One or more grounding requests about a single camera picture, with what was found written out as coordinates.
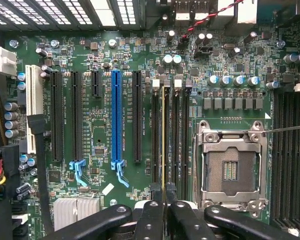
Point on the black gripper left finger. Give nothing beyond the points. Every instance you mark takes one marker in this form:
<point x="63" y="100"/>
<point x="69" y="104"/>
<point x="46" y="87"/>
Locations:
<point x="149" y="220"/>

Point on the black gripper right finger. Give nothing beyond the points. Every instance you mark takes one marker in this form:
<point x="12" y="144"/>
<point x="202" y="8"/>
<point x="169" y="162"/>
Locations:
<point x="187" y="222"/>

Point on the RAM slot with white latch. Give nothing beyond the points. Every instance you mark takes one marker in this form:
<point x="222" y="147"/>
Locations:
<point x="176" y="130"/>
<point x="155" y="130"/>

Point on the RAM slot with black latch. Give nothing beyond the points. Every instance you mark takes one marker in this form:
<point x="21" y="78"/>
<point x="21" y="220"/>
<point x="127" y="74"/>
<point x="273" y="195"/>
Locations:
<point x="168" y="130"/>
<point x="186" y="130"/>

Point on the white sticker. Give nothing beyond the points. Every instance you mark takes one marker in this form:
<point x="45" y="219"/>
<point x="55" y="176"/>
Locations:
<point x="108" y="189"/>

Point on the silver CPU socket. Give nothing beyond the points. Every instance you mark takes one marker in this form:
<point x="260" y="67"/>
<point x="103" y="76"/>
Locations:
<point x="230" y="170"/>

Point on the silver chipset heatsink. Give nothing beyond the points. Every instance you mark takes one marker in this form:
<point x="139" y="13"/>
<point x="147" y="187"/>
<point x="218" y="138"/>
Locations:
<point x="74" y="212"/>

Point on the long black expansion slot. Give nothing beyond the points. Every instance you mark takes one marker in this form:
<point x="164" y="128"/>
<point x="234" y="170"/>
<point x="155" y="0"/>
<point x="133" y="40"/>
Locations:
<point x="56" y="115"/>
<point x="76" y="115"/>
<point x="137" y="115"/>

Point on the blue expansion slot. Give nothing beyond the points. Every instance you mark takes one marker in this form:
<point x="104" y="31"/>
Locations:
<point x="116" y="115"/>

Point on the thin metal locking lever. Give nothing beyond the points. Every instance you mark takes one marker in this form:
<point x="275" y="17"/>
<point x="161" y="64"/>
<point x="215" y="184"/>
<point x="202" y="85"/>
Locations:
<point x="287" y="129"/>

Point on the silver blue capacitor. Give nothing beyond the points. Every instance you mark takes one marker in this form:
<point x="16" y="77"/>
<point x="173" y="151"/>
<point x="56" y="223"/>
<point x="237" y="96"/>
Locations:
<point x="11" y="124"/>
<point x="226" y="80"/>
<point x="213" y="80"/>
<point x="11" y="106"/>
<point x="167" y="59"/>
<point x="11" y="115"/>
<point x="12" y="133"/>
<point x="253" y="81"/>
<point x="240" y="80"/>
<point x="177" y="59"/>

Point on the short black expansion slot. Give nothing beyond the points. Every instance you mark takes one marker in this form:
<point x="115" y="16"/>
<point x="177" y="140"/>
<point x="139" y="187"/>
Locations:
<point x="96" y="83"/>

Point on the green motherboard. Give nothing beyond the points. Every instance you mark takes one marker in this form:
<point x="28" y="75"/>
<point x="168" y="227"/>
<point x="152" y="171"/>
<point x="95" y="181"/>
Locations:
<point x="129" y="50"/>

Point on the white expansion slot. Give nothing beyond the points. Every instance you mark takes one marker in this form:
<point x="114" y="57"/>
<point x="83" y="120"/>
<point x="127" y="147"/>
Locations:
<point x="34" y="90"/>

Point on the metal rear port block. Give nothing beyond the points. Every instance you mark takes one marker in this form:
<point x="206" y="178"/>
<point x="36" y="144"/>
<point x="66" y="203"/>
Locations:
<point x="215" y="12"/>

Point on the white power connector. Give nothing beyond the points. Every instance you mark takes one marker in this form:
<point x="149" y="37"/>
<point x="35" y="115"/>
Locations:
<point x="4" y="61"/>

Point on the black PC case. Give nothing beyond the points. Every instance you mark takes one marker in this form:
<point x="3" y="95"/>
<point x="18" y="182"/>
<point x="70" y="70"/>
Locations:
<point x="64" y="15"/>

